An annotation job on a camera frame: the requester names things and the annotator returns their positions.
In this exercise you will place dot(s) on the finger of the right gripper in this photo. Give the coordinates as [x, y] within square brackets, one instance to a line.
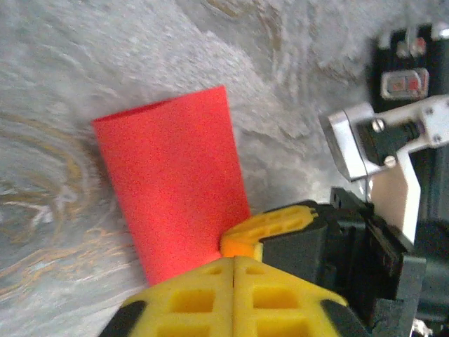
[240, 250]
[270, 223]

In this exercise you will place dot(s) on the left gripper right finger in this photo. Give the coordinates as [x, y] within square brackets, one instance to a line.
[280, 305]

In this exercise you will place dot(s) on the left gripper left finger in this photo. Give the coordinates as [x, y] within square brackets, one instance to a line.
[189, 302]

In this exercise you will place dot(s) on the red cloth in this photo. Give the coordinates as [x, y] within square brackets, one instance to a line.
[172, 182]

